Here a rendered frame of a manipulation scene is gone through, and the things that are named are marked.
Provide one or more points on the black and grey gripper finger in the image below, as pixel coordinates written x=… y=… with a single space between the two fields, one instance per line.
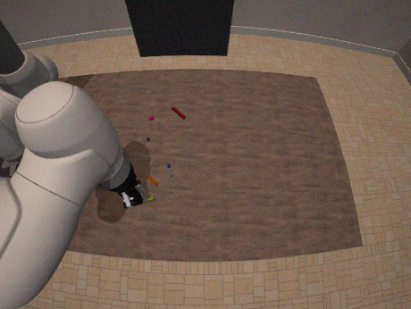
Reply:
x=130 y=200
x=137 y=186

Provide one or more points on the red rod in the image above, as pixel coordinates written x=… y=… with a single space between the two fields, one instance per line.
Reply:
x=179 y=113

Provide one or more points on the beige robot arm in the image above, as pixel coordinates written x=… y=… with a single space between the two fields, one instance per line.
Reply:
x=70 y=147

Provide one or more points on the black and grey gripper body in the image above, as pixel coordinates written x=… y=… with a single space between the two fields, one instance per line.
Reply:
x=124 y=187

